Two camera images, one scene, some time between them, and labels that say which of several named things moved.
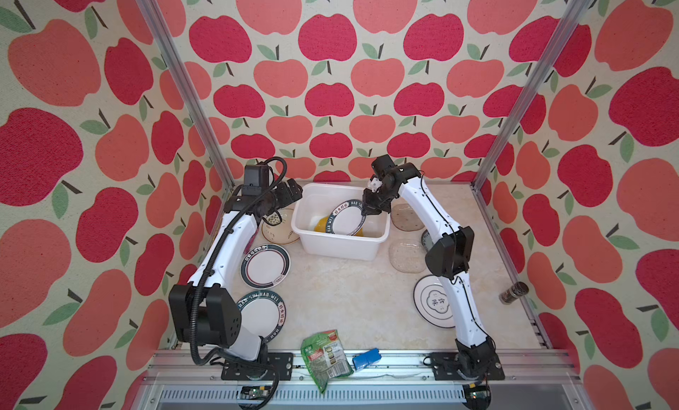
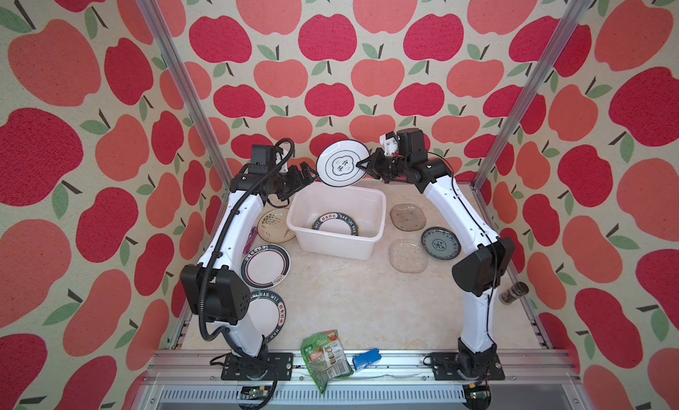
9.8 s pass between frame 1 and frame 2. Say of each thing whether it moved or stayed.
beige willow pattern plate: stayed
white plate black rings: moved
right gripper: moved
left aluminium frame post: stayed
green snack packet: stayed
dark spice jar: stayed
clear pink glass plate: stayed
